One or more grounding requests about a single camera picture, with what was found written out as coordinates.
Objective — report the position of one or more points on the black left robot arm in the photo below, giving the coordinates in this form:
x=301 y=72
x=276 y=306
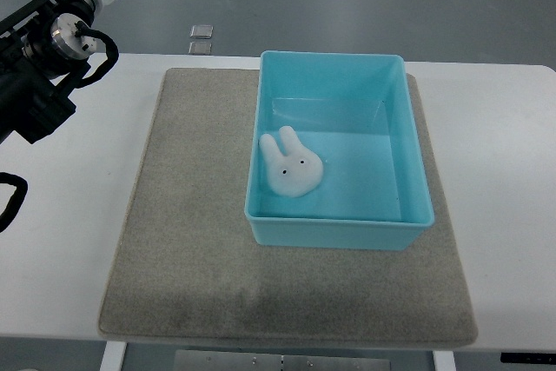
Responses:
x=48 y=49

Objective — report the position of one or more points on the grey felt mat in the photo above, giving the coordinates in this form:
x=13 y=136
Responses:
x=187 y=267

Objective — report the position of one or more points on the white right table leg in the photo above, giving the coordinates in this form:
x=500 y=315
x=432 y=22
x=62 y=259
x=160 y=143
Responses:
x=444 y=361

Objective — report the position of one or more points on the white rabbit toy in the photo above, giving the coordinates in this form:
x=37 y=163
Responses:
x=295 y=172

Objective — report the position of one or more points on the white table leg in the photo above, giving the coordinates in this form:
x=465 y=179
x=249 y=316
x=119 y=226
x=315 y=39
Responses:
x=444 y=361
x=113 y=356

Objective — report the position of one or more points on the blue plastic box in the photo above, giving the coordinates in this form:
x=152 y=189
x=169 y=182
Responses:
x=356 y=113

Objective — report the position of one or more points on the metal table base plate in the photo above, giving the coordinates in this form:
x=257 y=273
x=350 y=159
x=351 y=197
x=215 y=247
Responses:
x=212 y=360

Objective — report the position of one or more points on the lower silver floor plate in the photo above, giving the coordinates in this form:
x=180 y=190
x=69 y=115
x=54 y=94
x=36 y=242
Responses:
x=200 y=48

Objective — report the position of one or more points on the black table control panel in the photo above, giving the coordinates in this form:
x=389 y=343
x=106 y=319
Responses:
x=528 y=358

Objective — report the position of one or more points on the white left table leg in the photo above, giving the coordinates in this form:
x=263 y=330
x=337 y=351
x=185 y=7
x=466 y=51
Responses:
x=113 y=356

